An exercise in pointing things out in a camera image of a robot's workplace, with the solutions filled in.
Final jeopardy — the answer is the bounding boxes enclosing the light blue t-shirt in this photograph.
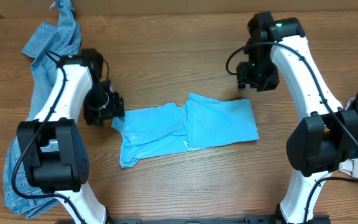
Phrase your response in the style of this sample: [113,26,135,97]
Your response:
[112,93,259,168]

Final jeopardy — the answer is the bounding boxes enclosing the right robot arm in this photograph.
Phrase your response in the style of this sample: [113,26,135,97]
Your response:
[235,12,358,223]

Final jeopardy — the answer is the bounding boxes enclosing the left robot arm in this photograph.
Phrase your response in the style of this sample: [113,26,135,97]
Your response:
[11,49,125,223]

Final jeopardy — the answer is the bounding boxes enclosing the brown cardboard backboard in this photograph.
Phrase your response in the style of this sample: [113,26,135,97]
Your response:
[0,0,358,18]

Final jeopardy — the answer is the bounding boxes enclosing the blue denim jeans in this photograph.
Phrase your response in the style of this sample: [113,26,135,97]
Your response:
[3,0,81,219]

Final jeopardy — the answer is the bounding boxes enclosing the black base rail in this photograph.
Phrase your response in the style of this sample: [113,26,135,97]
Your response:
[54,213,331,224]

